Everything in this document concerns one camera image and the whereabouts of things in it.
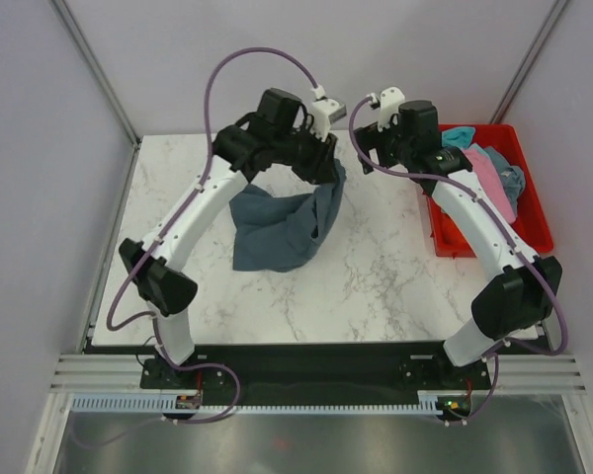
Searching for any aluminium front rail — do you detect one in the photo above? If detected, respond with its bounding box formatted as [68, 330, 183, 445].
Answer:
[49, 355, 586, 395]

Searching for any purple cable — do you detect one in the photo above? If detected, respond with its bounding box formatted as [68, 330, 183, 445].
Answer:
[67, 46, 322, 448]
[349, 96, 570, 429]

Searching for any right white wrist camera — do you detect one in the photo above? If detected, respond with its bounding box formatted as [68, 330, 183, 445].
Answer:
[367, 87, 406, 131]

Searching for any dark blue-grey t shirt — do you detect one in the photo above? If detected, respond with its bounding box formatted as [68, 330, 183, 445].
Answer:
[229, 159, 347, 273]

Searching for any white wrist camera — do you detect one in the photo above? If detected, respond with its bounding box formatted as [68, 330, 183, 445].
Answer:
[307, 85, 347, 141]
[367, 87, 406, 131]

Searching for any aluminium frame post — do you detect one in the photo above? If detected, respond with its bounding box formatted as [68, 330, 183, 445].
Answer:
[48, 0, 141, 147]
[489, 0, 572, 124]

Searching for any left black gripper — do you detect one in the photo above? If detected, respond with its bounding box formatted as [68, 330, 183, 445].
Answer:
[272, 121, 339, 187]

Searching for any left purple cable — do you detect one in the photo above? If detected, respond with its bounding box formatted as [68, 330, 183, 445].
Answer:
[67, 46, 322, 448]

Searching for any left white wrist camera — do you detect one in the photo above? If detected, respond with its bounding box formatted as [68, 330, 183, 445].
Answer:
[307, 85, 347, 141]

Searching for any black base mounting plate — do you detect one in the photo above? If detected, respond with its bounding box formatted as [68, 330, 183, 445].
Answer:
[92, 342, 538, 408]

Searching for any grey-blue t shirt in bin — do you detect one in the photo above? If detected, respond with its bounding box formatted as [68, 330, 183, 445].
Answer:
[484, 146, 526, 212]

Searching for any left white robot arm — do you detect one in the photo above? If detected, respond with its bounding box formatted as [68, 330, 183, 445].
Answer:
[119, 88, 347, 388]

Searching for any teal t shirt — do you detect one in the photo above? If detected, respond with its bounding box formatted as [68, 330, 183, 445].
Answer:
[441, 126, 476, 149]

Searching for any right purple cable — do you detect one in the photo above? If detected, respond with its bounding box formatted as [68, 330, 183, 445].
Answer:
[349, 96, 570, 429]

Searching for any right aluminium frame post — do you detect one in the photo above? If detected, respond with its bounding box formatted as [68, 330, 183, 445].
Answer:
[489, 0, 572, 124]

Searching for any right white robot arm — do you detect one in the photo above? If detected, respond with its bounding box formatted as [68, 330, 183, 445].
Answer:
[349, 96, 568, 389]

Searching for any pink t shirt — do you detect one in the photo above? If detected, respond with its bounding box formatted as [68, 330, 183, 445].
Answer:
[464, 144, 516, 224]

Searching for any white slotted cable duct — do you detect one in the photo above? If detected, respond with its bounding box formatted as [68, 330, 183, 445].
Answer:
[70, 392, 469, 416]

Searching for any left aluminium frame post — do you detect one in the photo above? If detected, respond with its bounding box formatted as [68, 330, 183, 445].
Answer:
[48, 0, 141, 147]

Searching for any red plastic bin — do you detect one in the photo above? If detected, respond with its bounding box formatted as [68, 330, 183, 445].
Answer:
[426, 124, 553, 258]

